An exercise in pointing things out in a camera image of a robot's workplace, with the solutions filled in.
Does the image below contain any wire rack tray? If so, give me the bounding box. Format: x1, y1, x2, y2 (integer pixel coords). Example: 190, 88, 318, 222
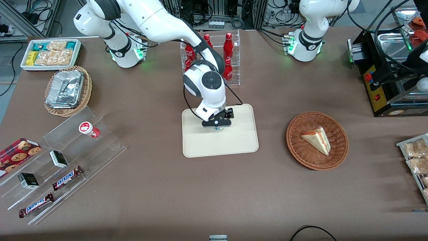
396, 133, 428, 205

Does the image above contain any black looped cable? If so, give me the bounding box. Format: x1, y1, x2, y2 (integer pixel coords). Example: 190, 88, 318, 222
347, 0, 428, 73

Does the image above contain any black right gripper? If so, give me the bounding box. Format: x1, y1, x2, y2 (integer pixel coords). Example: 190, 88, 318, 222
202, 107, 235, 130

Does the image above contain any white snack tray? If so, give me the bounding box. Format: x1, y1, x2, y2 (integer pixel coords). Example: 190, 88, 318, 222
20, 38, 82, 71

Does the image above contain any wrapped triangle sandwich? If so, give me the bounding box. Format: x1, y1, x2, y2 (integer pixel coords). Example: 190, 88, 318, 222
301, 126, 331, 156

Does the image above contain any black floor cable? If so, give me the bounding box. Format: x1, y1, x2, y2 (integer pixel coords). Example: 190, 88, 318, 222
289, 225, 338, 241

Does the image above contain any oval wicker basket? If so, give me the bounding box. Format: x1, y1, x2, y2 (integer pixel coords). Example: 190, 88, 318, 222
44, 65, 93, 117

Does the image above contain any clear acrylic stepped stand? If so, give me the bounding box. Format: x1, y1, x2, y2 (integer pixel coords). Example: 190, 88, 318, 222
0, 106, 127, 226

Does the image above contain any red cookie box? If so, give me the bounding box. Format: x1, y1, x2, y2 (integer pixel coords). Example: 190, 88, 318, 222
0, 138, 42, 178

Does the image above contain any small black box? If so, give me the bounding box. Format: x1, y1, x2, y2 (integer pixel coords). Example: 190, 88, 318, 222
18, 173, 40, 190
49, 150, 69, 169

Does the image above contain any red lid yogurt cup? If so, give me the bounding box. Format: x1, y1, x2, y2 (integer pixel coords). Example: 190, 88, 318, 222
79, 122, 101, 139

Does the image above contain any clear cracker bag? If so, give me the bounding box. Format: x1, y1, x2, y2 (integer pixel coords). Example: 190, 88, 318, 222
47, 41, 68, 52
35, 50, 73, 66

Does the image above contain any snickers bar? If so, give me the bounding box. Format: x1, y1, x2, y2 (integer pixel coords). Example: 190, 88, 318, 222
52, 166, 84, 191
19, 193, 55, 219

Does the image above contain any steel tray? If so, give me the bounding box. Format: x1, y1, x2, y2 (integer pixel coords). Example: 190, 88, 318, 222
377, 32, 412, 63

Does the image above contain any black fryer machine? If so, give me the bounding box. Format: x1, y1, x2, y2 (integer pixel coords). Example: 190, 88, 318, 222
347, 29, 428, 117

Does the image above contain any round wicker basket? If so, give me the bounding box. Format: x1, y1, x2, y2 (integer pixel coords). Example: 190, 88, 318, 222
286, 111, 349, 171

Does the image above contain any foil tray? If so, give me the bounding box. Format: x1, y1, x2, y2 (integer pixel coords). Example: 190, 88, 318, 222
45, 70, 85, 109

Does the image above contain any clear acrylic bottle rack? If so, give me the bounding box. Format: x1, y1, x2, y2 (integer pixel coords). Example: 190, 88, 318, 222
180, 29, 241, 88

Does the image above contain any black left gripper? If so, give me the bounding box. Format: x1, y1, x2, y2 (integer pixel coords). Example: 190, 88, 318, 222
372, 41, 428, 87

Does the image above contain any beige plastic tray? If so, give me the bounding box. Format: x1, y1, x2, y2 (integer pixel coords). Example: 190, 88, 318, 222
182, 104, 259, 158

